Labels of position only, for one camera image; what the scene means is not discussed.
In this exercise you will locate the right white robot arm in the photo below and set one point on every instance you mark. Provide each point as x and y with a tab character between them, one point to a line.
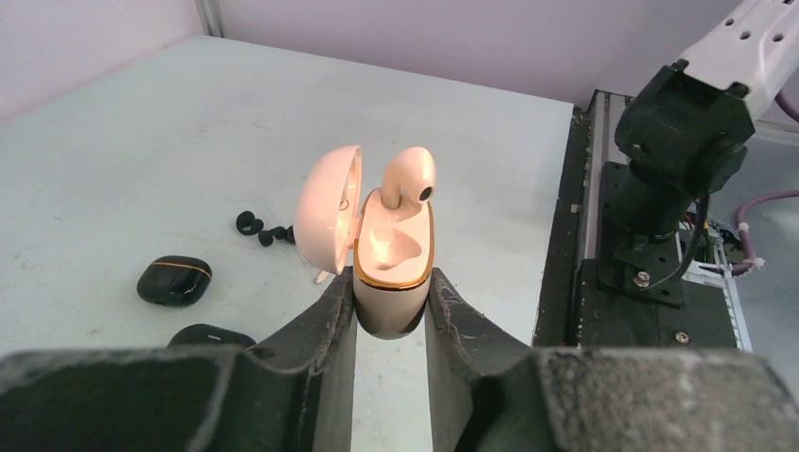
685	135

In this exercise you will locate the pink earbud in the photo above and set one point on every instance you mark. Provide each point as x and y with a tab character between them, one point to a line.
412	173
321	277

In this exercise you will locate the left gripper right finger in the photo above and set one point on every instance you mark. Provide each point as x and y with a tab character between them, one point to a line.
489	391

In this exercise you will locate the left aluminium frame post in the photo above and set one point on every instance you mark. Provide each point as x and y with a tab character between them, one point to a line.
211	17

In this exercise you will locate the black ear-hook earbud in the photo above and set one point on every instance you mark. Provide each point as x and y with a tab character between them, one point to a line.
280	233
247	224

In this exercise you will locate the black gold-striped charging case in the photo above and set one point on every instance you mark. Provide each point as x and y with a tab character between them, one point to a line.
174	281

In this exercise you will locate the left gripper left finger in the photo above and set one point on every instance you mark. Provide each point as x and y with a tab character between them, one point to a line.
291	392

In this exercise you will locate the black oval charging case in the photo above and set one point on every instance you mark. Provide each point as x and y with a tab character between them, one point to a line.
209	335

